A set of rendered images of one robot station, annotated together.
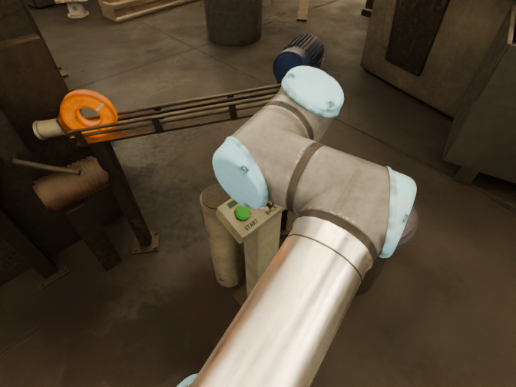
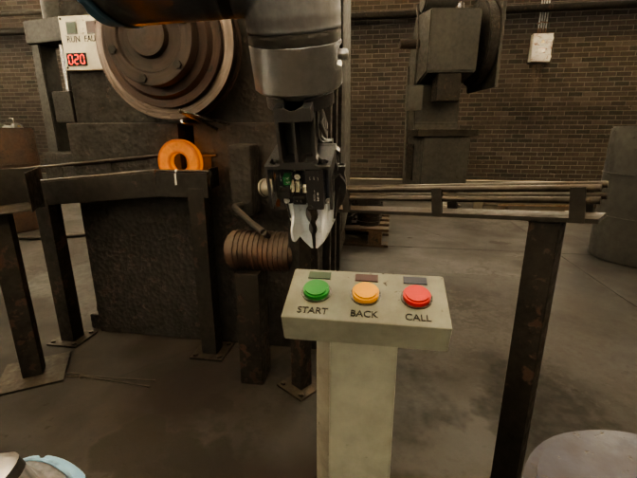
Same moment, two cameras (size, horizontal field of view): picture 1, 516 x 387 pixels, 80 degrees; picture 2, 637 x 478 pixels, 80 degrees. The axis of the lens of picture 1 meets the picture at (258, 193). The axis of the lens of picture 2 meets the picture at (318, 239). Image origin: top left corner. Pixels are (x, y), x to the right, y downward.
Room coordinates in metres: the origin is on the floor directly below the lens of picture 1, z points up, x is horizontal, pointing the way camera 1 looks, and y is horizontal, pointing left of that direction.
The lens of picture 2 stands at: (0.19, -0.39, 0.84)
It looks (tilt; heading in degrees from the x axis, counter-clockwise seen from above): 15 degrees down; 52
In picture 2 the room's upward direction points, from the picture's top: straight up
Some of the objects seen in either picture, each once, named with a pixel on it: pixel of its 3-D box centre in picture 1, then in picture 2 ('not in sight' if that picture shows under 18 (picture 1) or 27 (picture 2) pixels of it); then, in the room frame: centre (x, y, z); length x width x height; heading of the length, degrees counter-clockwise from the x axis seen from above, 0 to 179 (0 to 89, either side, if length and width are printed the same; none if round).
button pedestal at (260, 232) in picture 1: (261, 255); (359, 451); (0.58, -0.01, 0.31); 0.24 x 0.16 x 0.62; 133
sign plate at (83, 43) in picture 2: not in sight; (96, 43); (0.49, 1.31, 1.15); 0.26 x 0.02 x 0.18; 133
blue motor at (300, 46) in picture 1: (302, 60); not in sight; (2.49, -0.36, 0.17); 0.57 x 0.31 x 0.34; 153
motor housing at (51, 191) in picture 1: (96, 219); (263, 307); (0.77, 0.65, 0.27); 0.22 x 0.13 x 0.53; 133
